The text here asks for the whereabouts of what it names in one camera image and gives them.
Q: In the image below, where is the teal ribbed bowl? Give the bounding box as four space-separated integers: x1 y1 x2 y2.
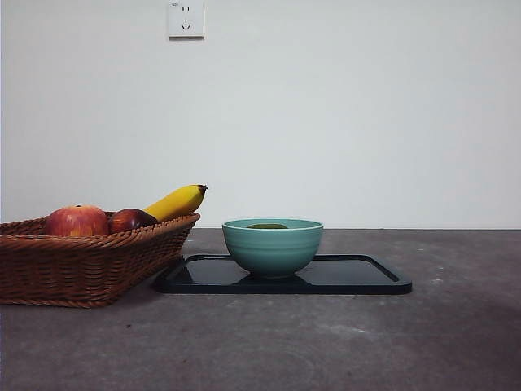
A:
221 218 325 280

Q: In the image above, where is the yellow banana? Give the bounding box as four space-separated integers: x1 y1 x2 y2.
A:
142 183 208 223

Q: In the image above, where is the black rectangular tray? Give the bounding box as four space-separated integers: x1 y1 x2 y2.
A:
153 252 413 295

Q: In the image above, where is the dark red plum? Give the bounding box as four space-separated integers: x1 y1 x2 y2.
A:
107 208 159 234

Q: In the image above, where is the red apple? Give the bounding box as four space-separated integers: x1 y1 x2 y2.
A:
44 204 110 236

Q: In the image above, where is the brown wicker basket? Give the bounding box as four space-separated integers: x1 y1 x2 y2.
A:
0 211 201 309

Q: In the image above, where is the white wall socket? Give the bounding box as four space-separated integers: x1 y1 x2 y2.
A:
168 0 205 40

